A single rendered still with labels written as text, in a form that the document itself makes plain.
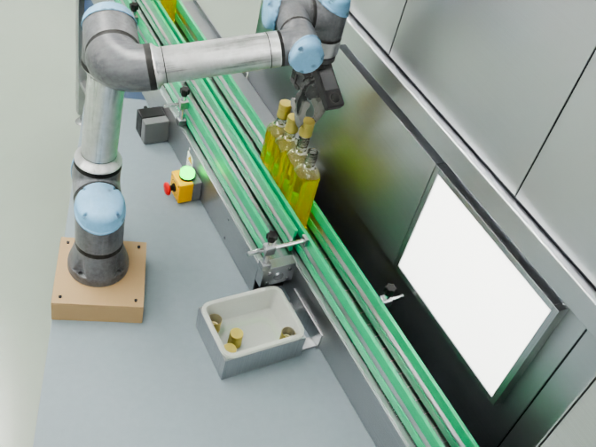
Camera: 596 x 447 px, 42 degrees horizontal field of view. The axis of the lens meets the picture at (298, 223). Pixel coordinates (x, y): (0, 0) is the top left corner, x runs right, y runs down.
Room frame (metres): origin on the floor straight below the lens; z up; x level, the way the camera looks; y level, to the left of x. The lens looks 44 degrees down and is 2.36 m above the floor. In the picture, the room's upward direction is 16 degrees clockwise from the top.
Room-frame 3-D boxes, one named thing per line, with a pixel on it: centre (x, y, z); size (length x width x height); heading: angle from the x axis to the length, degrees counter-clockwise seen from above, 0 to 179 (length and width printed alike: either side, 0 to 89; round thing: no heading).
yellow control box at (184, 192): (1.66, 0.35, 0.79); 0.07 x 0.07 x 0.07; 38
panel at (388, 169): (1.41, -0.26, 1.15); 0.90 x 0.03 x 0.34; 38
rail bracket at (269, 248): (1.36, 0.03, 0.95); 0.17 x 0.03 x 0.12; 128
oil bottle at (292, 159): (1.58, 0.04, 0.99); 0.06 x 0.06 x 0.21; 37
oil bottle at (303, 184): (1.53, 0.01, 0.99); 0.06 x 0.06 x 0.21; 38
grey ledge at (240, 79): (2.12, 0.33, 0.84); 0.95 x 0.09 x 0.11; 38
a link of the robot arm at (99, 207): (1.27, 0.46, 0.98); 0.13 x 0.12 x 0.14; 25
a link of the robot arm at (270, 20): (1.54, 0.14, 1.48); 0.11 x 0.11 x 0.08; 25
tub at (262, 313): (1.21, 0.04, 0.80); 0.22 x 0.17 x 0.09; 128
